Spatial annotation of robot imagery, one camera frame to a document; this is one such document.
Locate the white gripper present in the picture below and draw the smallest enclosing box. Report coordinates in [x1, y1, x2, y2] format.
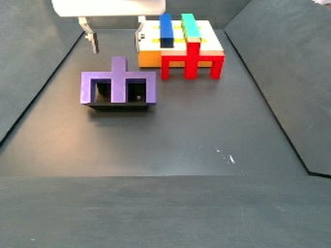
[53, 0, 166, 54]

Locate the purple E-shaped block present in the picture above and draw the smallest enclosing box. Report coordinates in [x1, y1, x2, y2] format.
[81, 56, 157, 105]

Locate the yellow slotted board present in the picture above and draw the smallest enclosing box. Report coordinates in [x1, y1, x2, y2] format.
[139, 20, 225, 68]

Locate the blue long bar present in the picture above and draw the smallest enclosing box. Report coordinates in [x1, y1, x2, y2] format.
[159, 14, 174, 48]

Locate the green long bar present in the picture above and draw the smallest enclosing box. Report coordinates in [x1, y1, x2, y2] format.
[182, 14, 202, 43]

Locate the red E-shaped block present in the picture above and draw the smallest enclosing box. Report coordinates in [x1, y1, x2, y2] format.
[161, 42, 226, 79]

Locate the black fixture bracket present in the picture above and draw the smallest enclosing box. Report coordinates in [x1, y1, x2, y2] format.
[87, 82, 149, 110]

